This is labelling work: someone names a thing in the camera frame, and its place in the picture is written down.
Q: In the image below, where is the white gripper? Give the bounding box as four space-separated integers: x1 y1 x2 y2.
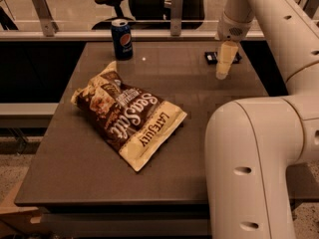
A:
215 13 252 80

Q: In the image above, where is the blue rxbar blueberry bar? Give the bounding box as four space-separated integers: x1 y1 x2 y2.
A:
204 52 242 65

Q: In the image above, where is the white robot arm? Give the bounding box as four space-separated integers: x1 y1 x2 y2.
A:
205 0 319 239

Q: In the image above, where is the brown sea salt chip bag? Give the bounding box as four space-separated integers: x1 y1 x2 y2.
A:
71 62 186 171

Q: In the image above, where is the black office chair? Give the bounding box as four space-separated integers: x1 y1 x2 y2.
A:
93 0 205 30

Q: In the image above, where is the blue pepsi can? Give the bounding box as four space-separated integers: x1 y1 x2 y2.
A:
111 19 133 60

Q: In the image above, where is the cardboard box at floor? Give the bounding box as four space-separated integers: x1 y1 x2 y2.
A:
0 181 50 238

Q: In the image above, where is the middle metal glass bracket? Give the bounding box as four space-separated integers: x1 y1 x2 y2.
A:
170 0 183 36

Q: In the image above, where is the left metal glass bracket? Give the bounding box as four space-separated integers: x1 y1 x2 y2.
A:
32 0 59 37

